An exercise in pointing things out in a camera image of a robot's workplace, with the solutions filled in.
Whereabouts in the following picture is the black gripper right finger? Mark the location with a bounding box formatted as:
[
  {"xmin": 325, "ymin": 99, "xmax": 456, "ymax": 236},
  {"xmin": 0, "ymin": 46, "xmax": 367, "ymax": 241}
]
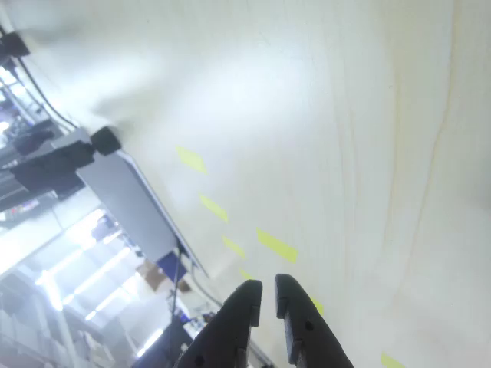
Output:
[{"xmin": 274, "ymin": 273, "xmax": 355, "ymax": 368}]

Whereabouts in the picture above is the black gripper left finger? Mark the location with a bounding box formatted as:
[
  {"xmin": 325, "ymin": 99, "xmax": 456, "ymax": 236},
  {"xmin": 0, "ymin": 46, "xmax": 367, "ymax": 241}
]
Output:
[{"xmin": 175, "ymin": 279, "xmax": 264, "ymax": 368}]

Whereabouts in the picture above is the brown cardboard box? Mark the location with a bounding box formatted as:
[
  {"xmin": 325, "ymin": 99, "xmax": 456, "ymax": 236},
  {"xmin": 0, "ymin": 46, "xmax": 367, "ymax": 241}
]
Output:
[{"xmin": 136, "ymin": 260, "xmax": 172, "ymax": 292}]

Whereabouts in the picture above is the thin black pole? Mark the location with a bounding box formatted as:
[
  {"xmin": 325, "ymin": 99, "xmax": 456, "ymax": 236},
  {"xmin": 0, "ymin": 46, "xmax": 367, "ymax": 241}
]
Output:
[{"xmin": 164, "ymin": 247, "xmax": 186, "ymax": 368}]

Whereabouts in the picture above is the ceiling light strip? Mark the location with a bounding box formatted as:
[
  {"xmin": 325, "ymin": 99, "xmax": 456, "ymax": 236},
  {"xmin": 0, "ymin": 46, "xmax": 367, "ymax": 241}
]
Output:
[
  {"xmin": 86, "ymin": 287, "xmax": 130, "ymax": 321},
  {"xmin": 63, "ymin": 247, "xmax": 133, "ymax": 304},
  {"xmin": 137, "ymin": 329, "xmax": 165, "ymax": 357}
]

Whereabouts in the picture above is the blue object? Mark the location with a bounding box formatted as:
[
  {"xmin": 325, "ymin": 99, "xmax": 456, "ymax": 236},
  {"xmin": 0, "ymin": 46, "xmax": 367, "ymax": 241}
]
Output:
[{"xmin": 157, "ymin": 251, "xmax": 189, "ymax": 277}]

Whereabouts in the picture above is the grey flat panel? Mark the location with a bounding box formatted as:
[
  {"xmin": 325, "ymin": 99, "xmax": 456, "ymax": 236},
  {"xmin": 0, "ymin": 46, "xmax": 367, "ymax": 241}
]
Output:
[{"xmin": 75, "ymin": 149, "xmax": 211, "ymax": 279}]

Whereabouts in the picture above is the black clamp knob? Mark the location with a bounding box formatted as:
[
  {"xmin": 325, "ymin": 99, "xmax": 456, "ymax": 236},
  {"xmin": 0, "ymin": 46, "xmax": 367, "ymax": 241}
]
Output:
[{"xmin": 90, "ymin": 126, "xmax": 123, "ymax": 156}]

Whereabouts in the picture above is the small black clamp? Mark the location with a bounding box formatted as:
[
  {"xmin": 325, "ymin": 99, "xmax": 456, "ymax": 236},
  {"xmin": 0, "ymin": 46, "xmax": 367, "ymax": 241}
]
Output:
[{"xmin": 0, "ymin": 31, "xmax": 31, "ymax": 58}]

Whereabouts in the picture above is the thin black cable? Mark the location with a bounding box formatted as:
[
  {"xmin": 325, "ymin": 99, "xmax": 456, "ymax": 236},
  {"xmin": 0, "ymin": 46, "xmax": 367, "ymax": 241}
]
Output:
[{"xmin": 15, "ymin": 56, "xmax": 80, "ymax": 130}]

